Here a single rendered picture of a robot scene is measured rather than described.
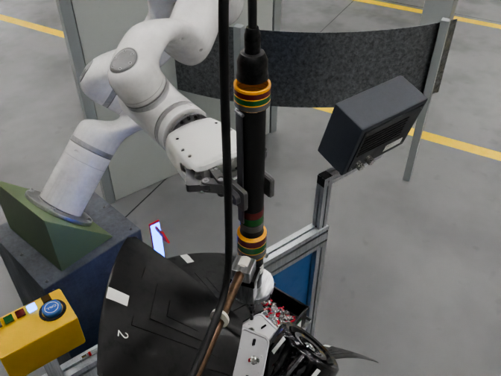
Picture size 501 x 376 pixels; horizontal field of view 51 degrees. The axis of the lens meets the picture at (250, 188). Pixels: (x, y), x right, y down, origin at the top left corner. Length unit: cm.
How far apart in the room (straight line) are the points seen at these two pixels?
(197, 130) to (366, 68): 197
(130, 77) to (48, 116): 314
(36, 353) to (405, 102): 108
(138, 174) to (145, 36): 224
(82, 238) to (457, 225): 211
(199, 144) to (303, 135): 276
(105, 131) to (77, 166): 12
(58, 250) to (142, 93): 71
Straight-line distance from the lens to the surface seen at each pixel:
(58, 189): 147
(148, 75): 80
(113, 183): 299
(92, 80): 144
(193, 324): 80
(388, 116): 145
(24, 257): 155
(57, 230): 139
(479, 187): 334
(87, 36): 256
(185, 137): 77
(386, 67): 273
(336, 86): 269
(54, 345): 121
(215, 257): 114
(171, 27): 86
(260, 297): 83
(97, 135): 145
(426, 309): 260
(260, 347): 88
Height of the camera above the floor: 199
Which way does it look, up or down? 41 degrees down
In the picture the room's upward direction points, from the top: straight up
